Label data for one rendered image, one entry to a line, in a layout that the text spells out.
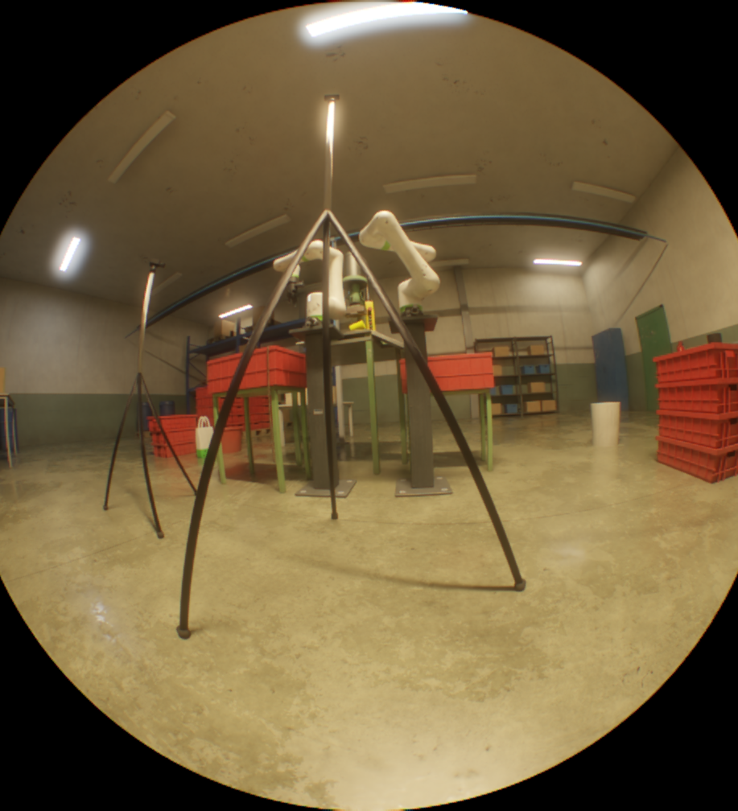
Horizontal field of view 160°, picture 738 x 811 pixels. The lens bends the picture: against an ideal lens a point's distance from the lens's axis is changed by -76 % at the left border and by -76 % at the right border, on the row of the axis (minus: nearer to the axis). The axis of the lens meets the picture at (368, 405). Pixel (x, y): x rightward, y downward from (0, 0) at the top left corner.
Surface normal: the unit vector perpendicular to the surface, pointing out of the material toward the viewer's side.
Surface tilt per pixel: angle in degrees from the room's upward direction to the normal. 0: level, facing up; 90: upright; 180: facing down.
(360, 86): 180
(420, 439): 90
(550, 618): 0
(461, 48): 180
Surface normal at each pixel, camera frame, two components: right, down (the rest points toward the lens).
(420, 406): -0.14, 0.00
